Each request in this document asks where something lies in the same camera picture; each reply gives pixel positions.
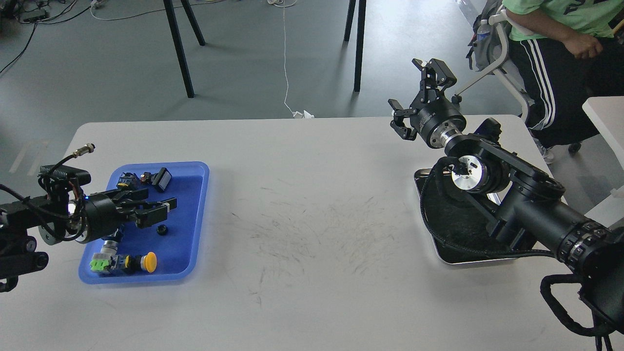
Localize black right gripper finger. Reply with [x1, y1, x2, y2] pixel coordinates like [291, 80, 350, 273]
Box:
[411, 58, 458, 106]
[388, 98, 419, 141]

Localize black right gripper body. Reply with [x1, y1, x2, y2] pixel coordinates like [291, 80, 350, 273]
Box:
[409, 97, 467, 149]

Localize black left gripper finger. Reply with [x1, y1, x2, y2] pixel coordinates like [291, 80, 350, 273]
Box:
[128, 197, 177, 229]
[103, 188, 149, 204]

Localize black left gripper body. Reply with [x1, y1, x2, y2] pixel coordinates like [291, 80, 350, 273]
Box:
[76, 193, 136, 244]

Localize small black gear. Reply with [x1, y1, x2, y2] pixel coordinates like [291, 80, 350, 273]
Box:
[156, 224, 169, 236]

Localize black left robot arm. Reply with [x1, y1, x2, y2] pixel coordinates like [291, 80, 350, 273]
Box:
[0, 189, 177, 293]

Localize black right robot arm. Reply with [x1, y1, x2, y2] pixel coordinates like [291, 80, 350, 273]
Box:
[388, 58, 623, 351]

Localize blue plastic tray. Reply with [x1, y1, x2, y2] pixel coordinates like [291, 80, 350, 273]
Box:
[78, 161, 210, 284]

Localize black rectangular push button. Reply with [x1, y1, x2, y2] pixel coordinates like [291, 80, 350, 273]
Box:
[139, 167, 173, 193]

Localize yellow mushroom push button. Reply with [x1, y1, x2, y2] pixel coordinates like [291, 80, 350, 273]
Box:
[117, 252, 157, 274]

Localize white office chair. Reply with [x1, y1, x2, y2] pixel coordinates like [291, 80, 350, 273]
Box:
[451, 0, 583, 154]

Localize black table leg right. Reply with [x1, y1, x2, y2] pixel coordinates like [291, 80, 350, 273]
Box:
[343, 0, 367, 93]

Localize black table leg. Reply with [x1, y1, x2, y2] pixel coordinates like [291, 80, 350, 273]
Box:
[343, 0, 367, 93]
[163, 0, 206, 98]

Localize person in green shirt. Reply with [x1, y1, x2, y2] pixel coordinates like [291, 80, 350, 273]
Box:
[502, 0, 624, 149]

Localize white side table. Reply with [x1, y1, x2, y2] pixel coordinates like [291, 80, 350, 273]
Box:
[583, 96, 624, 166]

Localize black table leg left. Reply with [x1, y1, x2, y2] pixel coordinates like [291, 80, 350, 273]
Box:
[163, 0, 206, 98]

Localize green and grey switch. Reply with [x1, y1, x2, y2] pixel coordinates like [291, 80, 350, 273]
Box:
[89, 239, 123, 275]

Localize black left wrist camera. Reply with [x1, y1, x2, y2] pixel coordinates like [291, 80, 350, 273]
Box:
[38, 143, 96, 193]

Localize white cable on floor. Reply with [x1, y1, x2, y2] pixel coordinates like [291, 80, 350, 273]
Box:
[266, 0, 315, 119]

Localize black cables on floor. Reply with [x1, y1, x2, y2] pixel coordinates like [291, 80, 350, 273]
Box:
[0, 0, 105, 76]

